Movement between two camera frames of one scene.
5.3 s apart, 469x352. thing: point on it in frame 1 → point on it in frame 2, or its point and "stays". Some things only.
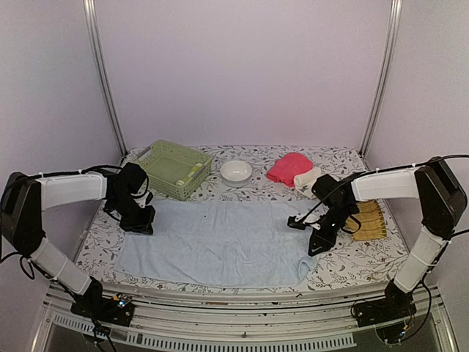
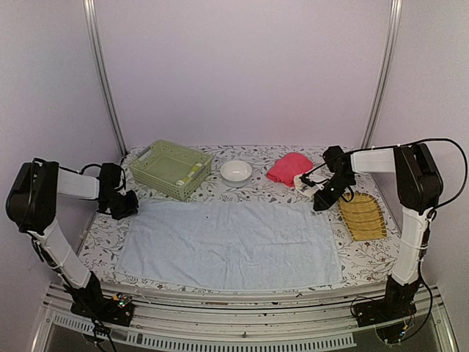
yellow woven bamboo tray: (371, 221) stays
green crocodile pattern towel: (195, 169) stays
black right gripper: (326, 242) → (326, 202)
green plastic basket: (173, 169) stays
